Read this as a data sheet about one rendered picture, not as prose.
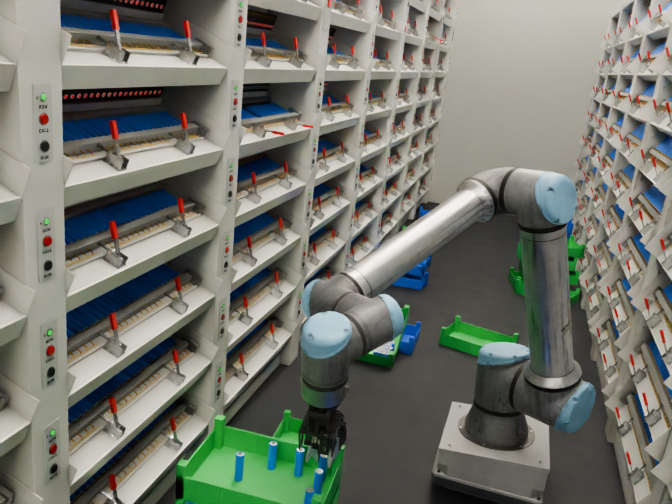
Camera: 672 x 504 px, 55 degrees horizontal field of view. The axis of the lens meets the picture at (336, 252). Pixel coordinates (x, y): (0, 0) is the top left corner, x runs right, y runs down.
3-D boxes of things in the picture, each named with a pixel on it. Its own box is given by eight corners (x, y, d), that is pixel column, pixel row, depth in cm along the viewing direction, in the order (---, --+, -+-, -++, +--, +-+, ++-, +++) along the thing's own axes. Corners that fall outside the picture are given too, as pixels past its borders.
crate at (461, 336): (515, 349, 296) (519, 333, 294) (502, 364, 279) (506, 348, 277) (454, 330, 310) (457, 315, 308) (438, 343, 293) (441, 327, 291)
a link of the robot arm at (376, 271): (486, 154, 169) (288, 286, 136) (526, 159, 160) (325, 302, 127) (492, 194, 174) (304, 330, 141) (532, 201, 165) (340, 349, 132)
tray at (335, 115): (356, 125, 296) (370, 97, 291) (314, 136, 240) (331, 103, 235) (319, 102, 299) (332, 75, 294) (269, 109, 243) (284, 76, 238)
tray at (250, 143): (306, 139, 232) (317, 115, 228) (232, 159, 176) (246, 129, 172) (259, 111, 234) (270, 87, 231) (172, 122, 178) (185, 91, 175)
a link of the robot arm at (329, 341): (365, 326, 117) (322, 348, 111) (361, 377, 123) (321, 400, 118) (332, 301, 123) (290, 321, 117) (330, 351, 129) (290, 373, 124)
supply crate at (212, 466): (341, 475, 143) (345, 444, 141) (317, 536, 124) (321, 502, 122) (216, 444, 149) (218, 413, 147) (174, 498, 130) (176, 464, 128)
